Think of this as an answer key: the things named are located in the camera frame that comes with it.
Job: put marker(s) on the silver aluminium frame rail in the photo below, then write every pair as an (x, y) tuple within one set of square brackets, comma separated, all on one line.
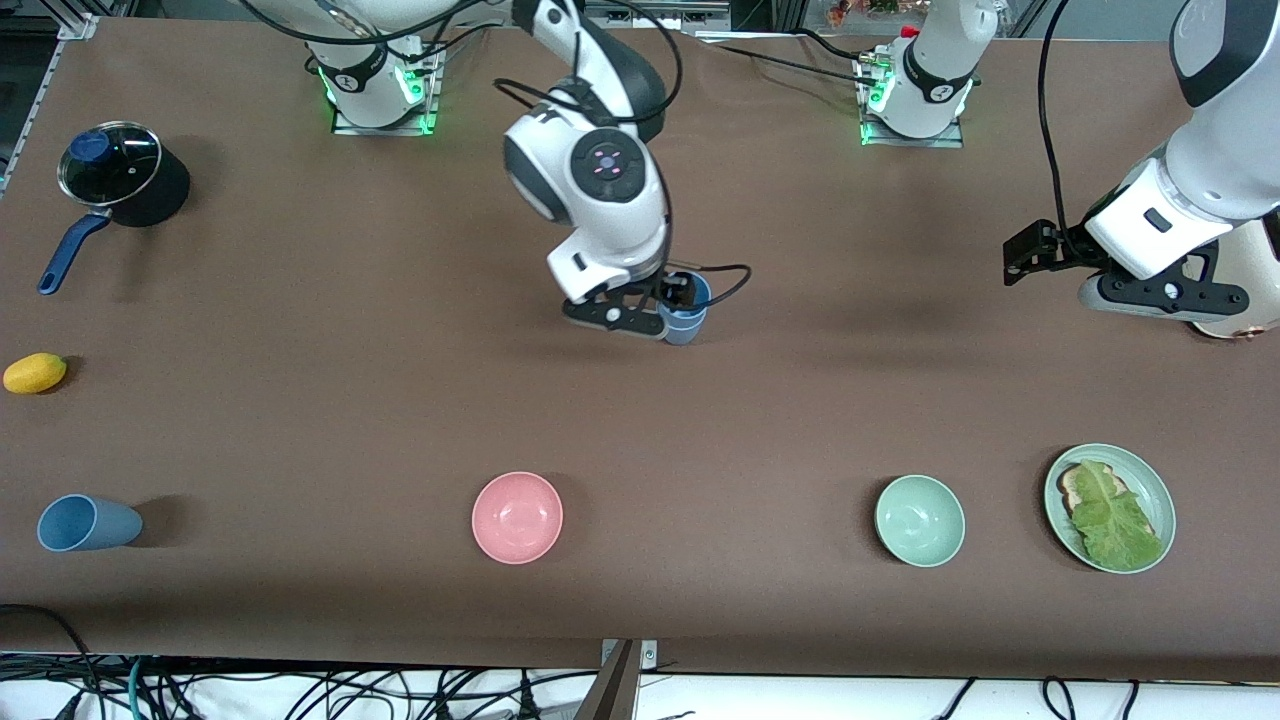
[(80, 25)]

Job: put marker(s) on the pale green bowl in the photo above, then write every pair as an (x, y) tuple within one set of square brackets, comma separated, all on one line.
[(920, 521)]

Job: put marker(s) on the glass lid blue knob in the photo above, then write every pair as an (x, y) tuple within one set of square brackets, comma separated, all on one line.
[(120, 165)]

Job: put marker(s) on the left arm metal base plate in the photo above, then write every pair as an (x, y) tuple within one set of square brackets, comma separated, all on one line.
[(945, 140)]

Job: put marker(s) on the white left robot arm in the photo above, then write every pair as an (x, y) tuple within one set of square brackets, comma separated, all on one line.
[(1220, 170)]

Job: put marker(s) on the pale green plate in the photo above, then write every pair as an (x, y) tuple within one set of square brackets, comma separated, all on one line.
[(1150, 490)]

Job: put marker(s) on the pink bowl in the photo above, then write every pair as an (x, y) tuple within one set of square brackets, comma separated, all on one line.
[(517, 518)]

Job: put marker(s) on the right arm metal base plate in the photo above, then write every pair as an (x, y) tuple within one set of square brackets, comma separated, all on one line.
[(430, 115)]

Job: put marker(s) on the grey background device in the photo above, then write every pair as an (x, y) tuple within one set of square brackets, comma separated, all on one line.
[(690, 15)]

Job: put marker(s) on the grey stand leg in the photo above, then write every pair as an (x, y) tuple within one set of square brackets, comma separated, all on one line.
[(610, 695)]

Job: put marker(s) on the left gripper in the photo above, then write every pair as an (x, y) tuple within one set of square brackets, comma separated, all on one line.
[(1062, 249)]

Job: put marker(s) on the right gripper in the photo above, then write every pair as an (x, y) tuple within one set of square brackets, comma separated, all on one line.
[(668, 288)]

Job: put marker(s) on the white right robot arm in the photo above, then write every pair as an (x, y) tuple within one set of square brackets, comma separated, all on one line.
[(610, 215)]

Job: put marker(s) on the cream white appliance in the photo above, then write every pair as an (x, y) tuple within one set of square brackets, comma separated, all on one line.
[(1250, 320)]

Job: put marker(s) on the metal table edge bracket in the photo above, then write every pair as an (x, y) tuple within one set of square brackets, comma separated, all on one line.
[(648, 655)]

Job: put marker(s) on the blue cup lying sideways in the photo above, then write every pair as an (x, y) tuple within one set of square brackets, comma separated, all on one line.
[(110, 525)]

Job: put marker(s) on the toasted bread slice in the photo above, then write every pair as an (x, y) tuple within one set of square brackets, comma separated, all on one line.
[(1070, 490)]

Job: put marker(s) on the yellow lemon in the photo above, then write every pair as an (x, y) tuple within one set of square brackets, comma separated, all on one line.
[(35, 373)]

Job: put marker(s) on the green lettuce leaf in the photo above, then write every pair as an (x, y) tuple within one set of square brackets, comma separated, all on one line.
[(1115, 525)]

